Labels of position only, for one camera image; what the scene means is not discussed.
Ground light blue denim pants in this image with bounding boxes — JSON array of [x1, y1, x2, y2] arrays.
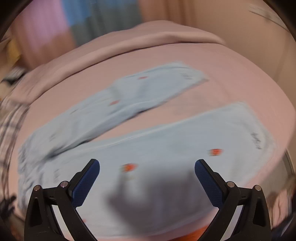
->
[[18, 63, 274, 237]]

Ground pink and blue curtain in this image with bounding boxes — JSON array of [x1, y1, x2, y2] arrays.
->
[[11, 1, 195, 69]]

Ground pink bed sheet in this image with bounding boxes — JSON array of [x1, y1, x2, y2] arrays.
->
[[9, 43, 293, 241]]

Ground plaid pillow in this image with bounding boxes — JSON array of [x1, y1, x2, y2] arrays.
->
[[0, 97, 30, 172]]

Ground pink folded duvet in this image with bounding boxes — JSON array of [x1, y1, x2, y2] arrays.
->
[[8, 20, 225, 103]]

